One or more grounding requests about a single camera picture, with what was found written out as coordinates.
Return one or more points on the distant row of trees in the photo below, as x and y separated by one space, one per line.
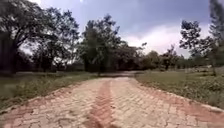
150 62

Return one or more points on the large spreading tree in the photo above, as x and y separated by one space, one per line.
13 50

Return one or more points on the grass verge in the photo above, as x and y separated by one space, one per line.
26 86
186 86

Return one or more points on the small thin-trunk tree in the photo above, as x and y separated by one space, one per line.
191 36

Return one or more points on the dense dark tree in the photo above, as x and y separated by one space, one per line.
100 46

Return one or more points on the pale kerb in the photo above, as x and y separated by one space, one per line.
213 107
36 98

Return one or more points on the tall leafy tree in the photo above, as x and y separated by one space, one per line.
218 20

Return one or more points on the red brick path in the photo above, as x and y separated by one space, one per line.
133 103

